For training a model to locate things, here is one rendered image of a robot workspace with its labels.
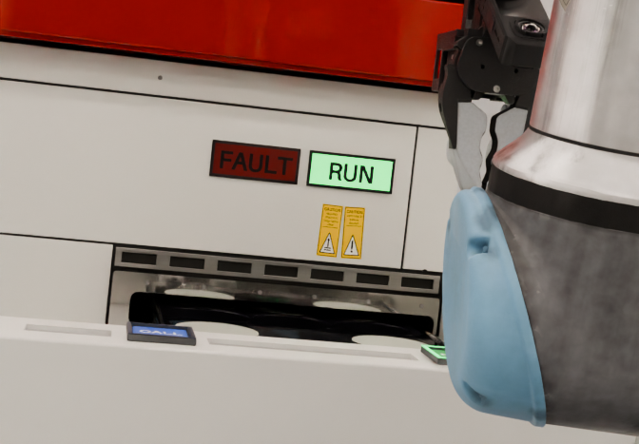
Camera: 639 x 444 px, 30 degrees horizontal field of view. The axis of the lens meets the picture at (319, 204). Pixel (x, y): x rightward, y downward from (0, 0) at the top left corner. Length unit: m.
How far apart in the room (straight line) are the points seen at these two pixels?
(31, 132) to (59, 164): 0.05
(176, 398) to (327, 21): 0.71
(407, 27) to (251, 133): 0.25
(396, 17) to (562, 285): 1.01
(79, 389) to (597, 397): 0.48
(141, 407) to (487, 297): 0.45
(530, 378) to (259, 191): 1.02
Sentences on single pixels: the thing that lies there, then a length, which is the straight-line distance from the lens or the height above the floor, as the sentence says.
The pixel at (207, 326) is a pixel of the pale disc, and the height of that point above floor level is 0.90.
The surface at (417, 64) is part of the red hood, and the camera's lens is 1.57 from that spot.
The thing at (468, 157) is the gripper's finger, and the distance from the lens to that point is 1.02.
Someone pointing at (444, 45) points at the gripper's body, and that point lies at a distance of 1.07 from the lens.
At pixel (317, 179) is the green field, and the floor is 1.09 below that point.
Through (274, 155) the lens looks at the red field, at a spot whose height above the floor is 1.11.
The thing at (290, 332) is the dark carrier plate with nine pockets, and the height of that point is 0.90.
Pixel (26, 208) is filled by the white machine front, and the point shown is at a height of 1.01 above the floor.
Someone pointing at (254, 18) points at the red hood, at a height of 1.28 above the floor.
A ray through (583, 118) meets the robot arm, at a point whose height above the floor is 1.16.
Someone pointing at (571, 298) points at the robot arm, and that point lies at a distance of 0.59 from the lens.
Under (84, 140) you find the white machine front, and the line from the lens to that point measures 1.57.
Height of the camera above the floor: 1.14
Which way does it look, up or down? 3 degrees down
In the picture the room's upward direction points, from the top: 6 degrees clockwise
